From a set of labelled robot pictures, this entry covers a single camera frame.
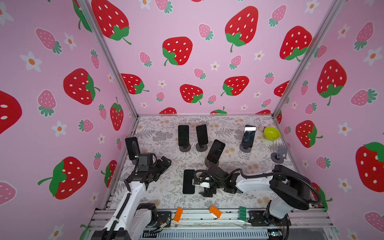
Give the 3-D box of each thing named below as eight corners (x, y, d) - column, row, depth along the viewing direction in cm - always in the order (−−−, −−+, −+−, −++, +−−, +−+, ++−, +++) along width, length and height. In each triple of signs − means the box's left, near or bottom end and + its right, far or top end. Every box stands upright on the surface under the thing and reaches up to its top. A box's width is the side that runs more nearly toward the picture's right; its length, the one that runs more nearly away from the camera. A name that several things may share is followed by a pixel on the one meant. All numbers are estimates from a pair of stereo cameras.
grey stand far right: (270, 161, 97) (274, 155, 92) (271, 149, 103) (275, 143, 98) (282, 164, 96) (287, 159, 90) (282, 152, 102) (287, 146, 96)
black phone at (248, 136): (239, 149, 103) (244, 137, 91) (241, 137, 110) (246, 124, 98) (249, 152, 102) (255, 139, 90) (250, 139, 108) (256, 126, 97)
